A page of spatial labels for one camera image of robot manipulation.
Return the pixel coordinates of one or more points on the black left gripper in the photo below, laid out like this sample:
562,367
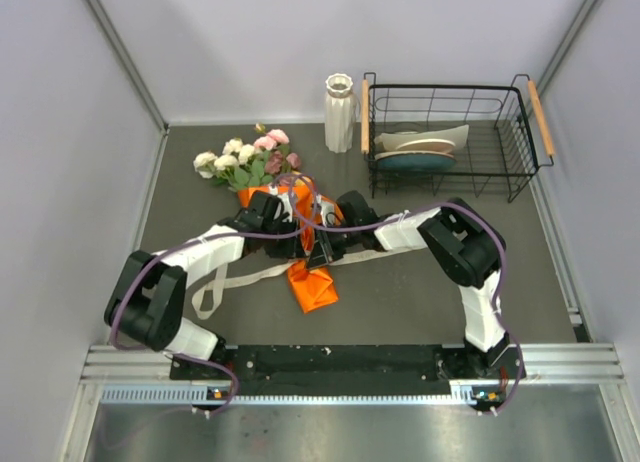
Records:
292,248

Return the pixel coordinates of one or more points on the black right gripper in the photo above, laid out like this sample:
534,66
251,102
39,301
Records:
325,249

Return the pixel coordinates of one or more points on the orange wrapping paper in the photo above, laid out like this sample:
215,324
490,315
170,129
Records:
312,288

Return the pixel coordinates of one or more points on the white printed ribbon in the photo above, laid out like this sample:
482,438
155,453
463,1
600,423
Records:
220,282

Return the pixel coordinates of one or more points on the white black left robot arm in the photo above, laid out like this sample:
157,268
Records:
148,300

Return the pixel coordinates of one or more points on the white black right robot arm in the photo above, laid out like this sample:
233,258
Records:
464,245

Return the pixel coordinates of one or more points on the white ribbed ceramic vase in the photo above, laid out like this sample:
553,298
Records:
341,105

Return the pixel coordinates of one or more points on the artificial flower bunch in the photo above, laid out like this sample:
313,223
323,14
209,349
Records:
242,165

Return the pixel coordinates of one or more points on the teal round plate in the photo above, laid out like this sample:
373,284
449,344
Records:
415,161

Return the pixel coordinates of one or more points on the beige round plate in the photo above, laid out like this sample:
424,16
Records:
423,146

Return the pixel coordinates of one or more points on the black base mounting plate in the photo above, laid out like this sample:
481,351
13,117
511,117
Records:
445,362

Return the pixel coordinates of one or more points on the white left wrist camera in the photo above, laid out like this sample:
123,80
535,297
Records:
280,192

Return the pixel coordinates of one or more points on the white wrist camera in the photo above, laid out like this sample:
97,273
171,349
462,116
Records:
280,192
323,211

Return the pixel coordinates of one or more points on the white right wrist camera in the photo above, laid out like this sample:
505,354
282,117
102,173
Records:
323,211

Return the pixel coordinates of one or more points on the black wire dish basket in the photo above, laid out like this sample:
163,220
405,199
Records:
470,138

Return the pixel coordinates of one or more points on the aluminium frame rail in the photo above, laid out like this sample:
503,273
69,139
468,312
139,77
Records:
572,364

